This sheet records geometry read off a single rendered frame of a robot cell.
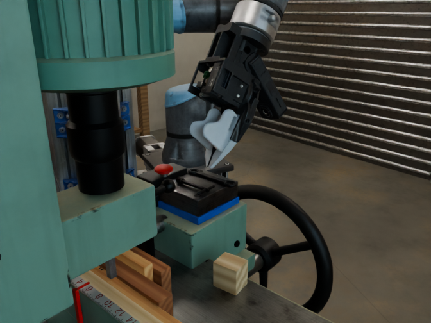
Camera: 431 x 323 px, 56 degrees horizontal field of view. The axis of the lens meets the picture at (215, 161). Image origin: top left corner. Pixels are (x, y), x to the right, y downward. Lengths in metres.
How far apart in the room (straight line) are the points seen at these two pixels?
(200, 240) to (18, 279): 0.30
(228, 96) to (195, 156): 0.62
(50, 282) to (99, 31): 0.22
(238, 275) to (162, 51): 0.31
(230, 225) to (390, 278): 1.68
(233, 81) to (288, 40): 3.48
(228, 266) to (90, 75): 0.32
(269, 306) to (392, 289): 1.66
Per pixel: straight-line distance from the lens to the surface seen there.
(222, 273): 0.57
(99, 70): 0.36
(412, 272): 2.36
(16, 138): 0.34
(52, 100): 1.26
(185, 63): 4.61
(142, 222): 0.49
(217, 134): 0.60
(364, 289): 2.15
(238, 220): 0.67
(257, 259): 0.78
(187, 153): 1.19
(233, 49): 0.62
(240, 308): 0.56
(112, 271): 0.53
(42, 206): 0.36
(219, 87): 0.58
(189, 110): 1.17
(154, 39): 0.38
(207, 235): 0.62
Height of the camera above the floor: 1.26
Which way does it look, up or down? 21 degrees down
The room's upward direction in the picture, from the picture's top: straight up
